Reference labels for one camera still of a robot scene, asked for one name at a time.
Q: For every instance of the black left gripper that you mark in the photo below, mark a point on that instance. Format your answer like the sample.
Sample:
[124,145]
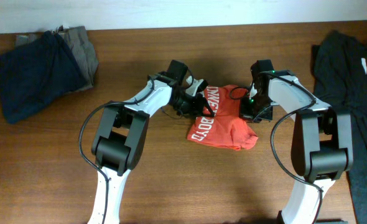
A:
[198,106]

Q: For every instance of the folded navy blue garment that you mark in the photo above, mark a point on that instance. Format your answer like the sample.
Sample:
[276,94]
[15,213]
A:
[16,107]

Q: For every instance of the black garment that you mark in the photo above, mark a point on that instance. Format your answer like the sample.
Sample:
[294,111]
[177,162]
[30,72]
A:
[340,70]

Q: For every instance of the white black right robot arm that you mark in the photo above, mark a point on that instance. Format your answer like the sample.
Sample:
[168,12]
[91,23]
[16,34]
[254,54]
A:
[322,147]

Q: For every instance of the red orange t-shirt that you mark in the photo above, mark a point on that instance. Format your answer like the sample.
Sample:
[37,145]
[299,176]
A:
[226,129]

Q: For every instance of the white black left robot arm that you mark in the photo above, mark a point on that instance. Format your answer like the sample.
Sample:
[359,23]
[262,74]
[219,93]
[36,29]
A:
[120,138]

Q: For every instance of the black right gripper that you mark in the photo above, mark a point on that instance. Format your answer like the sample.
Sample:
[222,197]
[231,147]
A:
[244,112]

